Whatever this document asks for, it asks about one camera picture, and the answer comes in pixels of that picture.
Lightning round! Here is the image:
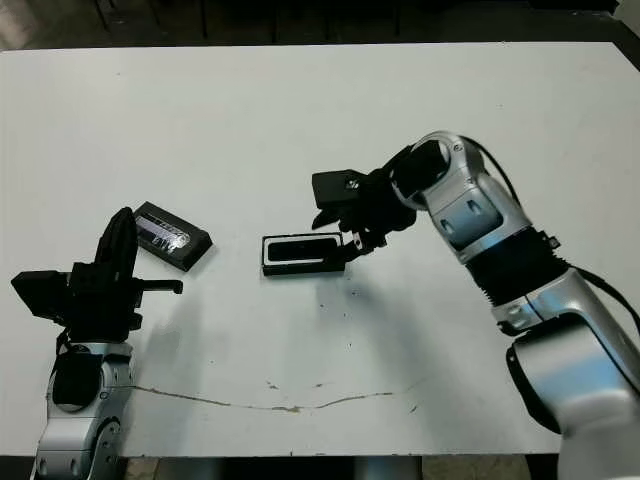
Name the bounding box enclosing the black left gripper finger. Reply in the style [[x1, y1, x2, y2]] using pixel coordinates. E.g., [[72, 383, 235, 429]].
[[115, 206, 140, 280], [94, 206, 125, 280]]

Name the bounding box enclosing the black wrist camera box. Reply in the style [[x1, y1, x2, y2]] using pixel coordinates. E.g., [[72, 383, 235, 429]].
[[311, 169, 371, 209], [10, 269, 74, 326]]

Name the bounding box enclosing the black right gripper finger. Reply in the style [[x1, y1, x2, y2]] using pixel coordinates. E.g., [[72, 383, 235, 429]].
[[338, 236, 364, 266], [310, 207, 347, 231]]

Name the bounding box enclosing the grey robot right leg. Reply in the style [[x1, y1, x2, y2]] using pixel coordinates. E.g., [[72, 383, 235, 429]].
[[357, 443, 422, 480]]

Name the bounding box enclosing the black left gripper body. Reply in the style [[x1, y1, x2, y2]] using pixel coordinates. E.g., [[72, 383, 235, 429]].
[[62, 259, 185, 345]]

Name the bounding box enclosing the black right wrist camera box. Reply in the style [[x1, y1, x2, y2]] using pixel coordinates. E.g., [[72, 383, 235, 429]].
[[311, 169, 371, 209]]

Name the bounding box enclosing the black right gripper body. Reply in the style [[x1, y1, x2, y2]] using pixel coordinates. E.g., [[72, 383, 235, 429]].
[[339, 168, 417, 257]]

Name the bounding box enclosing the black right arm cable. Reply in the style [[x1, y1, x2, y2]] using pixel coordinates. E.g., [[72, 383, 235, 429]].
[[467, 135, 640, 326]]

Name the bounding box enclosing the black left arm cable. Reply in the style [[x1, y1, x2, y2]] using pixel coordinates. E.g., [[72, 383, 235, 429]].
[[52, 324, 81, 361]]

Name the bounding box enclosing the black box lid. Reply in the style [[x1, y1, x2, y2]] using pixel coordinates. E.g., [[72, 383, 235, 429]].
[[132, 200, 215, 274]]

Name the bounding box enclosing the black box base white insert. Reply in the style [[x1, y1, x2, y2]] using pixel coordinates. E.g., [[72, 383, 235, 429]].
[[259, 232, 347, 279]]

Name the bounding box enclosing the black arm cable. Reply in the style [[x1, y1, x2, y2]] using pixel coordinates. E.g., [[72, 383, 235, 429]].
[[52, 324, 81, 361], [467, 135, 640, 326]]

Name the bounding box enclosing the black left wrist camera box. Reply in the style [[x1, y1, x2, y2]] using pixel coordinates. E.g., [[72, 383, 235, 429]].
[[10, 269, 74, 326]]

